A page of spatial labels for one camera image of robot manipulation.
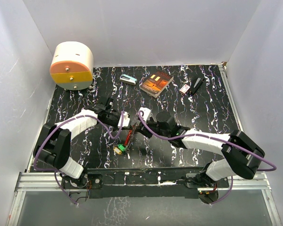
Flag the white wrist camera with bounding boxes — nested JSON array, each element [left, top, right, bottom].
[[138, 107, 152, 121], [117, 112, 130, 128]]

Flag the black rectangular case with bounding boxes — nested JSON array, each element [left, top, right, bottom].
[[189, 77, 205, 96]]

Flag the green tagged key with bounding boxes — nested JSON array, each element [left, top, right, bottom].
[[117, 145, 126, 152]]

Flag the metal wire keyring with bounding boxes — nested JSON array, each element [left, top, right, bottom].
[[125, 141, 132, 159]]

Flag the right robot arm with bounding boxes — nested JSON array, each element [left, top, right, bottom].
[[138, 108, 265, 187]]

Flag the round pastel drawer cabinet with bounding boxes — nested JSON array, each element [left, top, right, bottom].
[[50, 41, 94, 90]]

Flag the yellow tagged key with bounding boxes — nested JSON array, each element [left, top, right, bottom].
[[113, 146, 122, 155]]

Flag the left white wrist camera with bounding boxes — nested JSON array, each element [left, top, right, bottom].
[[117, 112, 130, 128]]

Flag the aluminium frame rail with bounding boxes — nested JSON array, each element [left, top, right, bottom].
[[7, 169, 282, 226]]

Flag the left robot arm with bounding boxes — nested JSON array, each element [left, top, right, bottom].
[[33, 97, 130, 188]]

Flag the teal and white stapler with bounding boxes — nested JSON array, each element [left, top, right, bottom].
[[120, 74, 137, 86]]

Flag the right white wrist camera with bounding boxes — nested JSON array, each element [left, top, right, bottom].
[[138, 107, 152, 121]]

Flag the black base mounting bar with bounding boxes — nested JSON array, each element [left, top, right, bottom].
[[62, 167, 229, 199]]

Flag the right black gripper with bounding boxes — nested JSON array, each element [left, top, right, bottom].
[[136, 116, 170, 138]]

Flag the orange paperback book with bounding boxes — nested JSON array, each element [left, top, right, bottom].
[[140, 71, 174, 98]]

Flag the small red white card box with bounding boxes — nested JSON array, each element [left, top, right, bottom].
[[179, 84, 190, 95]]

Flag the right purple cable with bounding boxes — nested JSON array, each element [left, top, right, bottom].
[[137, 110, 277, 205]]

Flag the red keyring opener tool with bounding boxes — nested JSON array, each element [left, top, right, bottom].
[[124, 130, 134, 147]]

